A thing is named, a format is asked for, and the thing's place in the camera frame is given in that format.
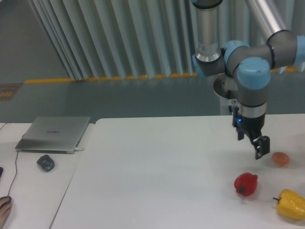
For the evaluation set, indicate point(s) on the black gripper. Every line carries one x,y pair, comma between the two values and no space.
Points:
252,128

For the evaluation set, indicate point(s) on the red bell pepper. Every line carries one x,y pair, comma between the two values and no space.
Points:
246,183

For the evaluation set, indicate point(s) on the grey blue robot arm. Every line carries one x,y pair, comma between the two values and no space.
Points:
244,71

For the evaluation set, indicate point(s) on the person's hand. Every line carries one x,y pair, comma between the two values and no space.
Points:
5,210

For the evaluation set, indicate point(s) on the brown egg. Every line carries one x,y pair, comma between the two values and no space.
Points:
280,158

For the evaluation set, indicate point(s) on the yellow bell pepper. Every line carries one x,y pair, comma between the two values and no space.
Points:
290,204

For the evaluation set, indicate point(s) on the white laptop plug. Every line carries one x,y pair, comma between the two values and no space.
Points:
78,149

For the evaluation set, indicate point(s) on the pale folding partition screen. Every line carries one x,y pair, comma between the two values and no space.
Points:
121,38

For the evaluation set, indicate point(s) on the silver closed laptop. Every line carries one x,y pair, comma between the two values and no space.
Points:
54,134

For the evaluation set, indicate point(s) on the dark earbuds case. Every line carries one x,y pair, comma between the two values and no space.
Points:
46,163

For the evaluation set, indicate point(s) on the black computer mouse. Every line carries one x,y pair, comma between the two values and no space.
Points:
9,199

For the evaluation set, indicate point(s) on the black keyboard edge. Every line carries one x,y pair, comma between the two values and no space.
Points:
1,171

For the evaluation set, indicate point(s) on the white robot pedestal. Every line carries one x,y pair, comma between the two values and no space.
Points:
226,100

